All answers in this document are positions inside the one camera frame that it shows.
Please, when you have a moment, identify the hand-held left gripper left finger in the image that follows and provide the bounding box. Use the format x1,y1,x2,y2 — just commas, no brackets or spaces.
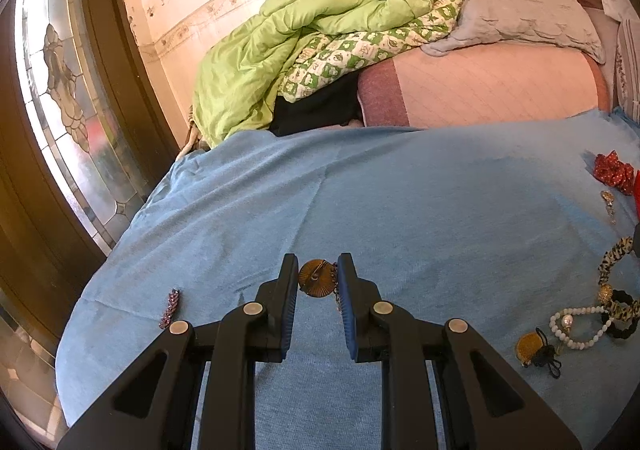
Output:
57,253,300,450

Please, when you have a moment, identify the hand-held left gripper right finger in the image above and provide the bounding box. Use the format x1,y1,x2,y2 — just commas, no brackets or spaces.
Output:
336,252,584,450

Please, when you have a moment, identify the red dotted scrunchie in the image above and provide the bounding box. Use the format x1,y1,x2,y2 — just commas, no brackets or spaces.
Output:
593,151,636,195

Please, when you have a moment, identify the dark red beaded hair clip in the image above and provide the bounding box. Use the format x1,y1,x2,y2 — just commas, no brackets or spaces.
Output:
158,288,181,330

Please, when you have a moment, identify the blue blanket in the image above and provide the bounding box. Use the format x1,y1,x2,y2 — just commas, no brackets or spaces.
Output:
55,107,640,450

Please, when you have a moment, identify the floral white pillow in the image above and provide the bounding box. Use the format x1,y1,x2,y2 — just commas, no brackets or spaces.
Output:
587,0,640,121

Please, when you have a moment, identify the dark cloth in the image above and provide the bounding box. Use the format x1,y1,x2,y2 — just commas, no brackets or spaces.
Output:
269,74,365,137

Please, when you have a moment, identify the pink bed mattress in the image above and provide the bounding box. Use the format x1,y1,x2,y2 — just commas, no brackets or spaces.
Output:
357,44,612,129

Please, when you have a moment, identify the grey pillow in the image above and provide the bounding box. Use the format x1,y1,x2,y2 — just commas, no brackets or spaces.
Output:
412,0,607,65

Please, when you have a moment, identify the green quilt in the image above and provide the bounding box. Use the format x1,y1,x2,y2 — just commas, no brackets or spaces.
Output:
191,0,467,150

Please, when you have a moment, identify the stained glass door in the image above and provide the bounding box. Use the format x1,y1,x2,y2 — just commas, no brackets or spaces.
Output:
0,0,181,431

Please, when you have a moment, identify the leopard print hair tie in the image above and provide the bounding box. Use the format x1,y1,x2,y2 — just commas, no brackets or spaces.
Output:
595,237,635,285

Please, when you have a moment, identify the black ruffled hair tie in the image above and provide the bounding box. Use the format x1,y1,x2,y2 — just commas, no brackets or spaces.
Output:
600,289,640,343

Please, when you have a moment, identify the white pearl bracelet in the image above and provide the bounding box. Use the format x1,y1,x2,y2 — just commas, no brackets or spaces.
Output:
549,306,608,350

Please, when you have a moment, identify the amber charm black hair tie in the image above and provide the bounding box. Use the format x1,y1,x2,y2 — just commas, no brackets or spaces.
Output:
516,327,563,379

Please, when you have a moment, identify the beige rope handle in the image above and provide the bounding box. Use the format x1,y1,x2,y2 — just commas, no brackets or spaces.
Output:
175,105,211,162

